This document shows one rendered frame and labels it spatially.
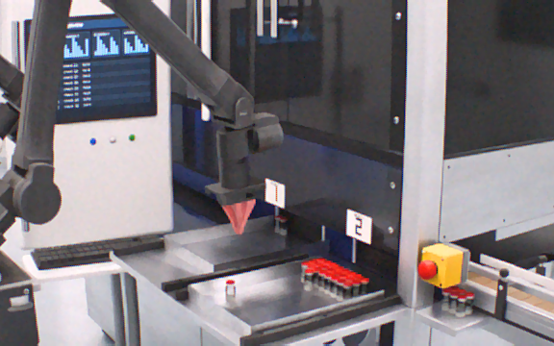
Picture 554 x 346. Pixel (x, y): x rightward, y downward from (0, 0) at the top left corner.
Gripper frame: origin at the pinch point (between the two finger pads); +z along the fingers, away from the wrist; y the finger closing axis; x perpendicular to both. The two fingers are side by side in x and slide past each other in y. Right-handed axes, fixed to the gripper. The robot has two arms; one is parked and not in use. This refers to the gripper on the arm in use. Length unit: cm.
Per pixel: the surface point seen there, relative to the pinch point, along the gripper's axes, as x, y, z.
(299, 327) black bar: -8.0, 7.7, 20.5
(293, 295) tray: 9.0, 18.3, 22.5
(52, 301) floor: 238, 28, 111
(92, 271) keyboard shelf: 68, -7, 29
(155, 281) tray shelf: 34.0, -3.5, 21.3
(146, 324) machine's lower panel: 127, 32, 80
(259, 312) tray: 5.1, 6.6, 21.8
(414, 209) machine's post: -11.0, 35.9, 1.4
